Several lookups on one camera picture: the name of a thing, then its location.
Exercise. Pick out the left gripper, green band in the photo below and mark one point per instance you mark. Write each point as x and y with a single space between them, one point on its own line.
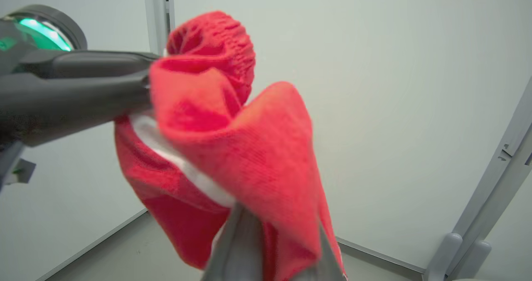
25 35

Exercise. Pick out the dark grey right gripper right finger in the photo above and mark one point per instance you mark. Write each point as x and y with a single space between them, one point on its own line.
329 270

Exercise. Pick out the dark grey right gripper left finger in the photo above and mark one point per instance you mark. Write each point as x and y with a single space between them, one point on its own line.
241 252

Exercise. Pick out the red and white jersey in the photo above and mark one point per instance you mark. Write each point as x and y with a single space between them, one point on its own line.
257 156

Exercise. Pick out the grey partition post, rounded feet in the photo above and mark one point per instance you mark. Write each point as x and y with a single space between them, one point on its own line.
498 189

